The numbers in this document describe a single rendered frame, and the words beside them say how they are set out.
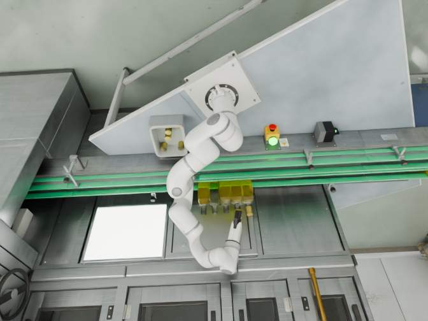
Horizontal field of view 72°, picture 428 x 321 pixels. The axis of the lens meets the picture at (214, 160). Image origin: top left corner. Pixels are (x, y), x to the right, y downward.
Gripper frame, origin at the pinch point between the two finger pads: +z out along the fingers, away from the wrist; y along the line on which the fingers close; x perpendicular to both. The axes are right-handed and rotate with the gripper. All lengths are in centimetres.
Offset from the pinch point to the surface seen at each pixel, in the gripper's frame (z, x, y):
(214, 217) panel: 4.2, 13.6, -12.7
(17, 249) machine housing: -40, 99, 2
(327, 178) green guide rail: 36, -44, -3
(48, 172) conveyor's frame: 3, 109, 6
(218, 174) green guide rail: 19.4, 14.4, 6.2
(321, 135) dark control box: 44, -36, 20
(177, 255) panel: -21.4, 27.1, -11.9
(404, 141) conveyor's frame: 53, -79, 15
